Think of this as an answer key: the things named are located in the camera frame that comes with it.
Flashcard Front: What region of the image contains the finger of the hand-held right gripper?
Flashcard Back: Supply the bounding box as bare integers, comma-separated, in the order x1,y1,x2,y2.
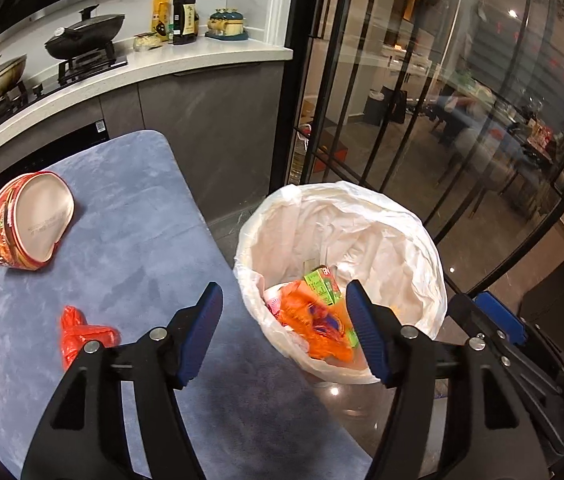
472,290,530,348
448,293,562,397

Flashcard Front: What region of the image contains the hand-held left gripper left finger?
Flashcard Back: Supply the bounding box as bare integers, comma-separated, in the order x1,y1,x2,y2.
21,282,223,480

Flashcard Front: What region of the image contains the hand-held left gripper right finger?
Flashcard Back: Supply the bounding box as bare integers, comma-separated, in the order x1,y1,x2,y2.
344,280,550,480

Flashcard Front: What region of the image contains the orange snack bag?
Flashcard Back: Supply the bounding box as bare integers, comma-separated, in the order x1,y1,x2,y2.
279,282,357,361

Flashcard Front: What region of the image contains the green drink carton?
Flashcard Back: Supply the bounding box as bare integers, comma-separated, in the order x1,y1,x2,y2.
303,266,345,307

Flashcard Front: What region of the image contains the bin with white liner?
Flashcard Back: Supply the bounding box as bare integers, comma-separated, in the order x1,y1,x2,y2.
233,182,447,385

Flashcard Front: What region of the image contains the red plastic bag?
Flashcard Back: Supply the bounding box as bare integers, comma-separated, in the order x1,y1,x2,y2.
59,305,119,372

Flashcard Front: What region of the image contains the red instant noodle bowl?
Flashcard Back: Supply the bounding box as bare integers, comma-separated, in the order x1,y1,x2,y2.
0,171,76,272

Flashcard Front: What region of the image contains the red box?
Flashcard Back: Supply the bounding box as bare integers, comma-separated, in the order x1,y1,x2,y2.
314,147,347,173

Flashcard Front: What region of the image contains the grey kitchen cabinet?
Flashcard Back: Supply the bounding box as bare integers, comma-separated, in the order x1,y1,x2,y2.
99,60,285,221

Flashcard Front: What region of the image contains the black floor bin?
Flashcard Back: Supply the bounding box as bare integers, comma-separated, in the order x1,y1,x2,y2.
364,87,407,126

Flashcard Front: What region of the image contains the black built-in oven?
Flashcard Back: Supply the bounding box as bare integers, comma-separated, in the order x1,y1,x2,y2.
0,119,110,206

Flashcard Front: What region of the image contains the glass sliding door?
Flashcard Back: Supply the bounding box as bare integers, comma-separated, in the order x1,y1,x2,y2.
269,0,564,361

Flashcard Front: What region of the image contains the white kitchen countertop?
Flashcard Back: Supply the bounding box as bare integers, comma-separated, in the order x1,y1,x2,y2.
0,35,293,176

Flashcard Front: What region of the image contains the black gas stove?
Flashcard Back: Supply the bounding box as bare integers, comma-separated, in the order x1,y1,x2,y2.
0,52,129,156

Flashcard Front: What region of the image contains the clear dish of garlic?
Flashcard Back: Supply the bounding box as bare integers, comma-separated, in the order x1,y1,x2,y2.
133,31,163,52

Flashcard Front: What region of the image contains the spice jar set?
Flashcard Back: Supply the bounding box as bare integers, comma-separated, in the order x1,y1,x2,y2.
205,7,250,42

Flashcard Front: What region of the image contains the black wok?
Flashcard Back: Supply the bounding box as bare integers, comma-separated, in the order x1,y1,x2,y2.
44,15,127,59

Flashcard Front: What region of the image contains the dark soy sauce bottle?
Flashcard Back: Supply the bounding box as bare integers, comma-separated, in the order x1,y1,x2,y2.
172,0,200,46

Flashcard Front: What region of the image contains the yellow food packet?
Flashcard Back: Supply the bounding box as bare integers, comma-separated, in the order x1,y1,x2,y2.
151,0,171,36

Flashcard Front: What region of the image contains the black wok lid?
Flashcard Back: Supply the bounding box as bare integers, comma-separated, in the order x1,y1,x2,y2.
44,5,125,43

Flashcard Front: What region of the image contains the black door handle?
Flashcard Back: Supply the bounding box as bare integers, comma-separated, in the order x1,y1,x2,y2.
316,0,333,40

